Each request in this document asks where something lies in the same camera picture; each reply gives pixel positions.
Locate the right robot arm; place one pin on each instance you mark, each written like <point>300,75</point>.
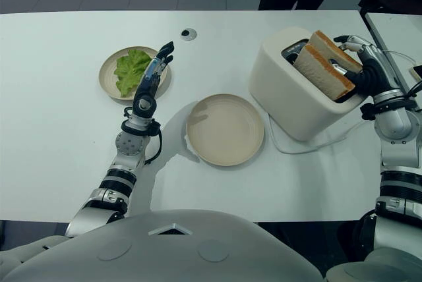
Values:
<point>394,128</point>

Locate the cream toaster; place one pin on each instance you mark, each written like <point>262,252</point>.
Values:
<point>283,97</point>

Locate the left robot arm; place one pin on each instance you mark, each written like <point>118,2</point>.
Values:
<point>128,145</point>

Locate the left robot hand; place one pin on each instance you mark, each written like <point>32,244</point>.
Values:
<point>145,92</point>

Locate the beige plate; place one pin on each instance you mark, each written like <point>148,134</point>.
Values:
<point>107,77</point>

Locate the green lettuce leaf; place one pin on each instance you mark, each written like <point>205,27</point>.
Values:
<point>128,71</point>

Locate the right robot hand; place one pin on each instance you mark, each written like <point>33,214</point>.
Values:
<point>374,71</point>

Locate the bread slice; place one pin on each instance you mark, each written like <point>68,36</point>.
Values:
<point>316,71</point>
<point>324,45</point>

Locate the robot body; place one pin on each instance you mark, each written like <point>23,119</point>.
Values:
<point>165,262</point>

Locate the cream plate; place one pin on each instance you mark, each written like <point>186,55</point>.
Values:
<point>224,133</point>

